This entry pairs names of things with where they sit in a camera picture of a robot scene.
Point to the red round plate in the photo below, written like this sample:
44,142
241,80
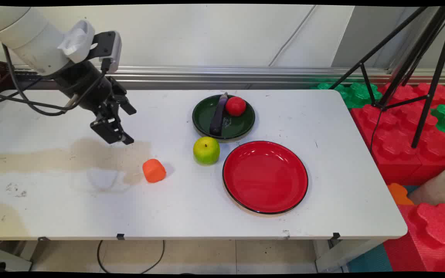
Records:
265,177

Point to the dark purple toy eggplant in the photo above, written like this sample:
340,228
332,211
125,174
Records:
218,116

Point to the orange foam block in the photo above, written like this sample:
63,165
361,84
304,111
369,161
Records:
399,194

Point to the black table edge clip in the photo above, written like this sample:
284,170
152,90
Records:
120,236
336,236

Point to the large red foam block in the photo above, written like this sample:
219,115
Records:
396,146

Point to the white table leg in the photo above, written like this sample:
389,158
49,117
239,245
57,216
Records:
342,255

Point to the orange toy block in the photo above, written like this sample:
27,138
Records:
153,171

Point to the aluminium wall rail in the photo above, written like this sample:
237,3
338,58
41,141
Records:
245,73

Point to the black tripod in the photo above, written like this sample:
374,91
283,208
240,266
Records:
419,69

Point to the red toy tomato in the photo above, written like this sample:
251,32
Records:
235,106

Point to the green toy apple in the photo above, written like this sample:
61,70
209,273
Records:
206,151

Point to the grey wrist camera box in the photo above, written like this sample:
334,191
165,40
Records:
108,48

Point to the dark green round plate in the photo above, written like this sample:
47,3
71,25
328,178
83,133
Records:
235,123

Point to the blue foam mat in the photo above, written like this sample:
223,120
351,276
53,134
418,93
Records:
369,260

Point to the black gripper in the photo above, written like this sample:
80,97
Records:
83,87

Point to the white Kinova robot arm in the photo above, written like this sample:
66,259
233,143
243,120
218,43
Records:
25,36

